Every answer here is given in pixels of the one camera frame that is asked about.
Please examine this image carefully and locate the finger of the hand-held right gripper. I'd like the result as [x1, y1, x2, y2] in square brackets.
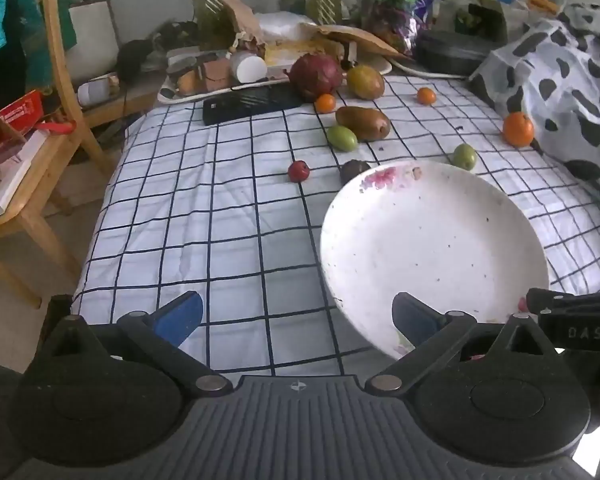
[526, 287, 600, 317]

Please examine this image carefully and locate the white canvas bag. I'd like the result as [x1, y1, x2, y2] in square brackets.
[67, 0, 121, 78]

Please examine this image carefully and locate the long white box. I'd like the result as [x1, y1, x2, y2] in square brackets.
[0, 130, 48, 223]

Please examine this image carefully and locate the white serving tray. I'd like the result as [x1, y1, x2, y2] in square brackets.
[157, 47, 393, 106]

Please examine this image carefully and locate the wooden chair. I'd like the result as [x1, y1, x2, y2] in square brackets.
[0, 0, 118, 311]

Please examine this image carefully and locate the white mug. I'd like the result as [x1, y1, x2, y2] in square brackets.
[77, 74, 121, 107]

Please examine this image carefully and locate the yellow-green mango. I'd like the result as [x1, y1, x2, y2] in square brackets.
[346, 65, 386, 101]

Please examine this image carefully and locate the red box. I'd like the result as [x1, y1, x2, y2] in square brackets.
[0, 90, 48, 162]

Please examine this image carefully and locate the cow print blanket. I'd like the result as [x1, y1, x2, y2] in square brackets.
[470, 2, 600, 206]

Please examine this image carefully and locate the brown leather pouch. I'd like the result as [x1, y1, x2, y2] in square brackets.
[200, 58, 232, 92]

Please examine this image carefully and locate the small green fruit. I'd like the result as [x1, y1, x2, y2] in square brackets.
[326, 125, 358, 152]
[452, 143, 477, 172]

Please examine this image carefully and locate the brown mango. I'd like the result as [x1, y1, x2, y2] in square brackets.
[335, 106, 392, 142]

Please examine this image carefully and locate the checkered white tablecloth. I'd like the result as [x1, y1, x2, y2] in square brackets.
[72, 72, 600, 376]

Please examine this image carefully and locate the black zip case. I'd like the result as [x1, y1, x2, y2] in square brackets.
[415, 30, 496, 77]

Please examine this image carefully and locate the brown paper envelope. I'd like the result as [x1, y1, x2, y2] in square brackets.
[312, 24, 406, 60]

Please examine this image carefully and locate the black flat electronic device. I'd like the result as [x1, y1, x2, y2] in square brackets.
[202, 82, 304, 127]

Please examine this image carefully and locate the purple snack bag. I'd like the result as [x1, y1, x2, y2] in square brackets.
[367, 0, 443, 56]

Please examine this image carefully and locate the large orange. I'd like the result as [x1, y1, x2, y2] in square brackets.
[502, 111, 536, 148]

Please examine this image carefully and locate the dark green cloth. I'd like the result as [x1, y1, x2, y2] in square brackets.
[5, 0, 77, 92]

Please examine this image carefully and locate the white plastic bag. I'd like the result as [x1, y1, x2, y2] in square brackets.
[255, 10, 313, 41]

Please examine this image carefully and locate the dark purple passion fruit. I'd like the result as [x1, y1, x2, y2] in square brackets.
[339, 159, 372, 184]

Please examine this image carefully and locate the red dragon fruit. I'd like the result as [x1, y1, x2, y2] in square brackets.
[287, 52, 344, 102]

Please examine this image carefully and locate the beige drawstring pouch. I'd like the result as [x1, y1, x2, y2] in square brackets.
[222, 0, 267, 53]

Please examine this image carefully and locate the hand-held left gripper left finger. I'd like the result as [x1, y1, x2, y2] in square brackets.
[42, 290, 234, 394]

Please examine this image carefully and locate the wooden side table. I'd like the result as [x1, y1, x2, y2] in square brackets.
[80, 77, 168, 128]

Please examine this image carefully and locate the white floral plate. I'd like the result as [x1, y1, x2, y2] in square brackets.
[320, 161, 551, 361]

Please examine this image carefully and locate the black fuzzy object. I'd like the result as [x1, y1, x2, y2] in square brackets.
[116, 39, 153, 83]

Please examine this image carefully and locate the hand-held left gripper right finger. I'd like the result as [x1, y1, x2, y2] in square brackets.
[365, 291, 557, 396]

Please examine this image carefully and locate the white plastic jar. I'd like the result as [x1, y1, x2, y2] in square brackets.
[230, 51, 268, 84]

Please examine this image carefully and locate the grey round lid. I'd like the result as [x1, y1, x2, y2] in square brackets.
[167, 50, 199, 76]

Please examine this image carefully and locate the white cable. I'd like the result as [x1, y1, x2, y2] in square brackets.
[390, 57, 468, 80]

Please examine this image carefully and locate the yellow cardboard box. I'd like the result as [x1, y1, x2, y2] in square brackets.
[264, 40, 341, 68]

